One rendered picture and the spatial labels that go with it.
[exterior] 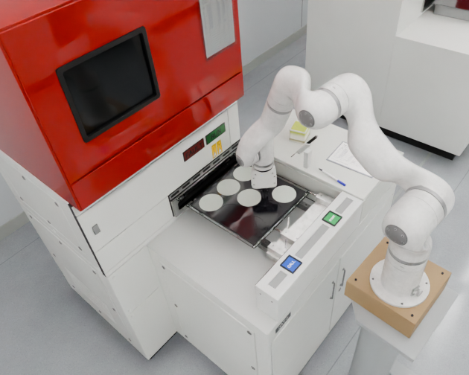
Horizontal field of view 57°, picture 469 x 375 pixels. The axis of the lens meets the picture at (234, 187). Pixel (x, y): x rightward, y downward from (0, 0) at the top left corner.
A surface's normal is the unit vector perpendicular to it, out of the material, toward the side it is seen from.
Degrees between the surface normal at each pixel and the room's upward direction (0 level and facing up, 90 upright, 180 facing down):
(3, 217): 90
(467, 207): 0
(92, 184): 90
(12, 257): 0
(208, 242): 0
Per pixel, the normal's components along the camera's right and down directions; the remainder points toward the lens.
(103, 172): 0.76, 0.42
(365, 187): -0.07, -0.71
